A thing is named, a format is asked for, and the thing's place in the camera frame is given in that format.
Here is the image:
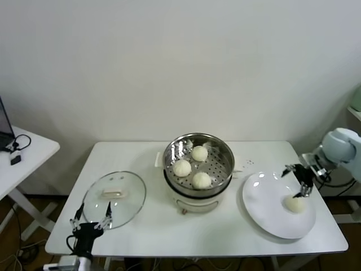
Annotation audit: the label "white stand base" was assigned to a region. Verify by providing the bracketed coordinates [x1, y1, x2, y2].
[334, 199, 361, 224]

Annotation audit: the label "perforated steel steamer basket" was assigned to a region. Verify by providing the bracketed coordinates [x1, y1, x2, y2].
[163, 132, 235, 198]

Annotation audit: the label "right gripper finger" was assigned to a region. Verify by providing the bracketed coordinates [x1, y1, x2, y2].
[280, 164, 296, 178]
[292, 182, 312, 198]

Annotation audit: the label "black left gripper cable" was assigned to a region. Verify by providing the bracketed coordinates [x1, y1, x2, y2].
[66, 235, 78, 253]

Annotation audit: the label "white oval plate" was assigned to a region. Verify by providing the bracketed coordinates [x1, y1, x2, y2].
[242, 172, 316, 241]

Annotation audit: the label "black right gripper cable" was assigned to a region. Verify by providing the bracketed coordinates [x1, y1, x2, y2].
[315, 169, 333, 184]

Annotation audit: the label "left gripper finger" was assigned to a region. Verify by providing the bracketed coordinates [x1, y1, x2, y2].
[94, 200, 113, 231]
[69, 202, 85, 232]

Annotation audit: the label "white side table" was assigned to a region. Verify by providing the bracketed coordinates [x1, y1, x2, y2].
[0, 125, 61, 242]

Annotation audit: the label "white floor cables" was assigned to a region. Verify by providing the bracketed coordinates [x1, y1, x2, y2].
[0, 239, 47, 271]

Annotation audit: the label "glass pot lid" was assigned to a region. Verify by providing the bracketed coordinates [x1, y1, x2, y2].
[82, 171, 147, 230]

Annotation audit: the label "black laptop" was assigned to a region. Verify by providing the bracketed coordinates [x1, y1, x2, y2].
[0, 94, 16, 152]

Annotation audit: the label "black white adapter dongle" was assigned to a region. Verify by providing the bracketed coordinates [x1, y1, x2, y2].
[10, 149, 23, 166]

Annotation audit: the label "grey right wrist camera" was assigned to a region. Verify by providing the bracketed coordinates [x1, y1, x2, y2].
[300, 152, 329, 177]

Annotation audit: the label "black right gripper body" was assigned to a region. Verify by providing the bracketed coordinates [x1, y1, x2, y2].
[293, 165, 314, 187]

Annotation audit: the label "white electric cooker pot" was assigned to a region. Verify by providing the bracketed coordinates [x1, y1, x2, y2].
[155, 151, 244, 216]

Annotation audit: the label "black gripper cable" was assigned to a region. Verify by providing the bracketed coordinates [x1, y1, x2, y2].
[66, 235, 78, 253]
[315, 169, 333, 184]

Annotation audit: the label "white steamed baozi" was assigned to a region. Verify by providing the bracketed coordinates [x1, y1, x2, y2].
[191, 172, 212, 189]
[173, 160, 192, 178]
[191, 146, 209, 162]
[283, 195, 307, 214]

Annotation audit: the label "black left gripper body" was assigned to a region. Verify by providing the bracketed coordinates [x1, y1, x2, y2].
[73, 222, 104, 256]

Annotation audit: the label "white shelf board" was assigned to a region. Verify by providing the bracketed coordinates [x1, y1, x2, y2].
[347, 106, 361, 122]

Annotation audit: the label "black laptop cable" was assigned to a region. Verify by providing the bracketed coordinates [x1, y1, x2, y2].
[12, 134, 32, 152]

